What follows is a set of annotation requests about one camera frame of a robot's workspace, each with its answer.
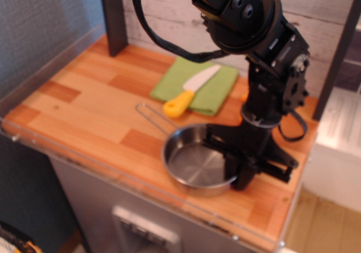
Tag white cabinet at right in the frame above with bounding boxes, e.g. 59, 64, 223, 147
302, 88, 360, 212

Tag dark right shelf post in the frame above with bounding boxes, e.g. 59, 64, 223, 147
312, 0, 360, 121

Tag silver dispenser button panel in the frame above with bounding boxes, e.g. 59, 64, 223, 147
112, 206, 183, 252

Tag yellow handled toy knife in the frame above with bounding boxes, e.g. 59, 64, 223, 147
162, 65, 221, 118

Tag clear acrylic table guard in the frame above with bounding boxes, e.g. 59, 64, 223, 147
1, 26, 318, 252

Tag green cloth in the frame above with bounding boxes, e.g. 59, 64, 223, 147
150, 57, 239, 116

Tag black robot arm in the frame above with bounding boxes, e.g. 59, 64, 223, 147
192, 0, 309, 190

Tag orange toy croissant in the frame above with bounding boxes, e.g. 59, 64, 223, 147
238, 93, 248, 124

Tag dark left shelf post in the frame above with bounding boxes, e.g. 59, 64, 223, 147
102, 0, 129, 57

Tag stainless steel pot with handle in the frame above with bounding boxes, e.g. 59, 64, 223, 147
135, 103, 236, 197

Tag orange black object bottom left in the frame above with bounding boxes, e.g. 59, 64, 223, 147
1, 221, 43, 252

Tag dark shelf post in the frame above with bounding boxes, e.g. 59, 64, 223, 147
312, 0, 360, 121
102, 0, 129, 57

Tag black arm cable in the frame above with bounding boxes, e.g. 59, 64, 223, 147
130, 0, 231, 64

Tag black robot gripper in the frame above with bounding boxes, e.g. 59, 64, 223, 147
204, 112, 298, 190

